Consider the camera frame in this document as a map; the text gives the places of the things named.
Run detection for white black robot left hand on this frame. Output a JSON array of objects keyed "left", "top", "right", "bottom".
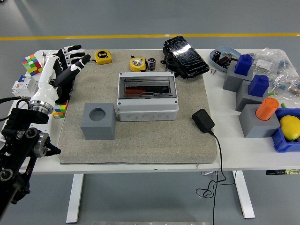
[{"left": 30, "top": 44, "right": 92, "bottom": 106}]

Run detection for clear hinged box lid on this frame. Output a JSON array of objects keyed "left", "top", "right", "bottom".
[{"left": 119, "top": 76, "right": 175, "bottom": 99}]

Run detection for grey plastic electrical box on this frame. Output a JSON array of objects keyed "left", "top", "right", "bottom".
[{"left": 116, "top": 71, "right": 179, "bottom": 122}]

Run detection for pastel rubik's cube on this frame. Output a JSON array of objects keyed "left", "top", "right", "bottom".
[{"left": 21, "top": 54, "right": 44, "bottom": 76}]

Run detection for black cloth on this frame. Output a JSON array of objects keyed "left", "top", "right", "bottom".
[{"left": 50, "top": 75, "right": 74, "bottom": 104}]

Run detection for white circuit breaker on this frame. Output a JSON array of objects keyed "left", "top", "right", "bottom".
[{"left": 12, "top": 75, "right": 40, "bottom": 98}]

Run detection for bright rubik's cube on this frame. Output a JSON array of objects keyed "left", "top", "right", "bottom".
[{"left": 52, "top": 101, "right": 68, "bottom": 120}]

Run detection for square yellow tape measure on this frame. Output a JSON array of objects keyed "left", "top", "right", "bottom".
[{"left": 89, "top": 50, "right": 113, "bottom": 66}]

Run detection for grey block with round hole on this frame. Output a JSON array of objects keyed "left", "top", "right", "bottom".
[{"left": 80, "top": 102, "right": 117, "bottom": 141}]

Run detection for round yellow tape measure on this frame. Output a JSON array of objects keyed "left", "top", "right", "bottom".
[{"left": 129, "top": 57, "right": 148, "bottom": 72}]

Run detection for grey-brown mat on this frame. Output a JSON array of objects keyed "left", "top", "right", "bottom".
[{"left": 57, "top": 49, "right": 218, "bottom": 165}]

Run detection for white table leg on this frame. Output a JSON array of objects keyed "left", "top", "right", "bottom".
[
  {"left": 66, "top": 173, "right": 84, "bottom": 223},
  {"left": 233, "top": 170, "right": 255, "bottom": 219}
]

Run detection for glossy black case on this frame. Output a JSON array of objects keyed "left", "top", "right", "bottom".
[{"left": 163, "top": 35, "right": 210, "bottom": 80}]

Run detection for black power adapter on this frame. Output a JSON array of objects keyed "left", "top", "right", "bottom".
[{"left": 191, "top": 108, "right": 215, "bottom": 134}]

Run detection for dark red capacitor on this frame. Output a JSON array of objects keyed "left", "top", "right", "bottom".
[{"left": 219, "top": 57, "right": 232, "bottom": 68}]

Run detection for light blue dish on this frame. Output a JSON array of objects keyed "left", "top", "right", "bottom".
[{"left": 209, "top": 45, "right": 242, "bottom": 73}]

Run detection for grey block holder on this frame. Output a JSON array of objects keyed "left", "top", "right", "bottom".
[
  {"left": 235, "top": 81, "right": 269, "bottom": 112},
  {"left": 222, "top": 60, "right": 255, "bottom": 92},
  {"left": 238, "top": 104, "right": 281, "bottom": 138}
]

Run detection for blue bottle-shaped block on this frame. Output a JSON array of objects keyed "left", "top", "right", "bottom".
[
  {"left": 248, "top": 74, "right": 270, "bottom": 97},
  {"left": 234, "top": 54, "right": 254, "bottom": 76}
]

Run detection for clear bag of parts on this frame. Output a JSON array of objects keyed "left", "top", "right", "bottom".
[
  {"left": 269, "top": 67, "right": 300, "bottom": 99},
  {"left": 252, "top": 48, "right": 291, "bottom": 75}
]

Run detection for blue plastic bin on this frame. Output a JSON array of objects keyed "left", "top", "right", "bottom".
[{"left": 271, "top": 107, "right": 300, "bottom": 153}]

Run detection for black table control panel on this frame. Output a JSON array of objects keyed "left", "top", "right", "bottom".
[{"left": 266, "top": 168, "right": 300, "bottom": 176}]

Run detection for yellow lemon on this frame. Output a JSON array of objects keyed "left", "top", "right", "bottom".
[{"left": 280, "top": 115, "right": 300, "bottom": 141}]

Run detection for black adapter cord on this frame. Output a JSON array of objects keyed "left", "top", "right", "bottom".
[{"left": 195, "top": 130, "right": 235, "bottom": 225}]

